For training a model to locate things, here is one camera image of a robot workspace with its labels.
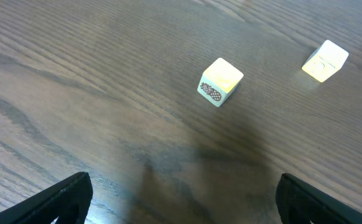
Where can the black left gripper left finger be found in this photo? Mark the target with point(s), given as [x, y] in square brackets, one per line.
[65, 202]

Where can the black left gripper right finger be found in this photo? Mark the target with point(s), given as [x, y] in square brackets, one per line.
[300, 203]

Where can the cream wooden block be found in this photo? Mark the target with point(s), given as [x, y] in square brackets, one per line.
[325, 61]

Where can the yellow pineapple block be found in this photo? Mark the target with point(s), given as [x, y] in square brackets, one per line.
[218, 81]

